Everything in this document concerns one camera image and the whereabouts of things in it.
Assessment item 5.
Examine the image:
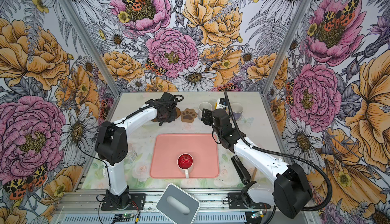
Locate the matte brown round coaster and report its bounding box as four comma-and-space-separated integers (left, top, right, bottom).
175, 107, 181, 119

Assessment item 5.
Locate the lavender mug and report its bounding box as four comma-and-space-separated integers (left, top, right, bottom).
231, 103, 244, 121

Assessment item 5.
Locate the brown paw print coaster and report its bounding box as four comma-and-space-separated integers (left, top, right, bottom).
180, 108, 198, 123

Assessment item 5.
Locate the red inside white mug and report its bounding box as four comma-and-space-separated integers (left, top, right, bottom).
177, 153, 194, 179

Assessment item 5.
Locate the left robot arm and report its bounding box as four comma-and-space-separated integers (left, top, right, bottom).
94, 92, 184, 209

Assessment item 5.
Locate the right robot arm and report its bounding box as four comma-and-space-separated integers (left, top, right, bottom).
201, 99, 313, 219

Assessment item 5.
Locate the pink plastic tray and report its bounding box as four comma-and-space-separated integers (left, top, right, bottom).
150, 134, 219, 179

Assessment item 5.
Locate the clear glass jar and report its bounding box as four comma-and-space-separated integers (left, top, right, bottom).
126, 144, 138, 163

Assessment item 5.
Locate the black stapler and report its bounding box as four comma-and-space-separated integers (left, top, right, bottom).
231, 155, 251, 185

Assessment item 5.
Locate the grey tissue box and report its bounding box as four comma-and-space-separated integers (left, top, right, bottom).
156, 183, 200, 224

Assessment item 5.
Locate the green circuit board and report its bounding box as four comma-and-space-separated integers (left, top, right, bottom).
112, 213, 138, 224

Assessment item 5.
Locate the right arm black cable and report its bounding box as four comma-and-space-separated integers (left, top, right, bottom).
224, 90, 333, 224

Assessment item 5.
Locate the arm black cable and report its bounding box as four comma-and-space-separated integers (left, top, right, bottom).
76, 94, 185, 224
224, 90, 333, 224

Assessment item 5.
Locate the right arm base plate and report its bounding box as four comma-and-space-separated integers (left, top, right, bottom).
223, 192, 271, 210

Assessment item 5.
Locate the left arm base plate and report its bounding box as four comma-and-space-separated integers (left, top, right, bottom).
101, 194, 146, 211

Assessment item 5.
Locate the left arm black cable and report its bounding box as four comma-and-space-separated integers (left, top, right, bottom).
76, 94, 185, 224

